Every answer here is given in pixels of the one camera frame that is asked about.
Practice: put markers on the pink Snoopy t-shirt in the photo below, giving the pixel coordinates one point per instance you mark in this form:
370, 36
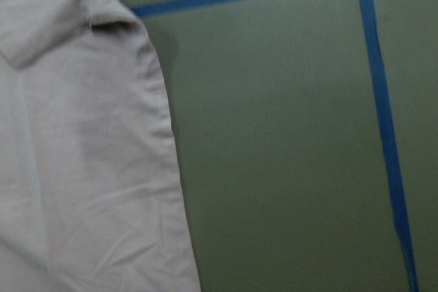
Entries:
91, 197

